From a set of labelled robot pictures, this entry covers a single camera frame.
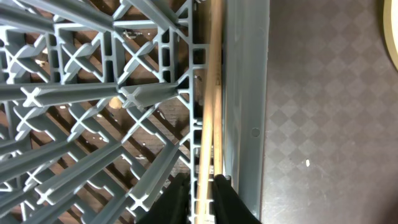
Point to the yellow plate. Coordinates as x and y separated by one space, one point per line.
390 15

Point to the brown serving tray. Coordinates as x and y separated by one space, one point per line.
331 121

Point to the grey plastic dish rack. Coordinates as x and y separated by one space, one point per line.
101 107

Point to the wooden chopstick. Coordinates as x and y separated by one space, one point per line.
206 151
217 122

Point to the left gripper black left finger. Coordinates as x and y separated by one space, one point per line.
172 206

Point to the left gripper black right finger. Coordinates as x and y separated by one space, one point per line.
228 207

